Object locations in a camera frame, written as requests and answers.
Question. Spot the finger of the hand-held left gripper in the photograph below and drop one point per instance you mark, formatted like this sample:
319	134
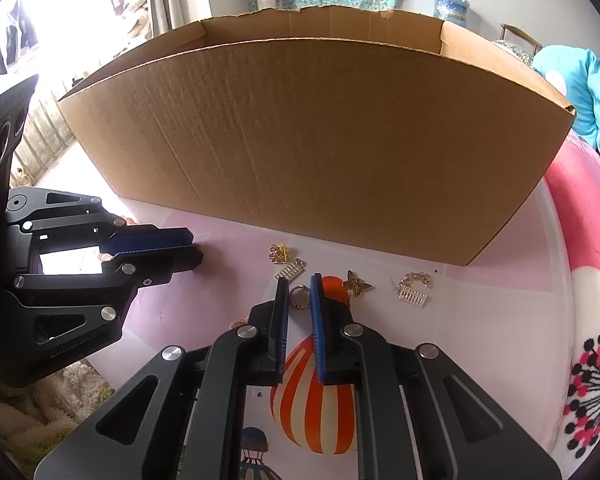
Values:
145	240
170	260

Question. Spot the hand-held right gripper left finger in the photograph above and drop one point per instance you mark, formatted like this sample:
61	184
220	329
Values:
281	320

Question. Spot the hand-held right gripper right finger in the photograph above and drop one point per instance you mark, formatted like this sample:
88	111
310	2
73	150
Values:
317	320

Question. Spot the brown cardboard box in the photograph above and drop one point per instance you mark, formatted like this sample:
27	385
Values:
305	150

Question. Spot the gold butterfly charm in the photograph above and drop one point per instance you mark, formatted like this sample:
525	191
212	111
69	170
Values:
356	285

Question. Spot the white fluffy blanket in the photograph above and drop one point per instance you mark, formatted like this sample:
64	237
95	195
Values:
30	410

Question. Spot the pink floral blanket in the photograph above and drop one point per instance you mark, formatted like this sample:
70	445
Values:
580	220

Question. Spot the blue water jug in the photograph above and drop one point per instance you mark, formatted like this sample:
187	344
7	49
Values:
450	7

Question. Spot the wooden chair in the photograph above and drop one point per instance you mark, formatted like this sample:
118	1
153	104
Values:
520	33

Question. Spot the blue blanket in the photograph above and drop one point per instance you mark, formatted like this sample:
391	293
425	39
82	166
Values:
590	90

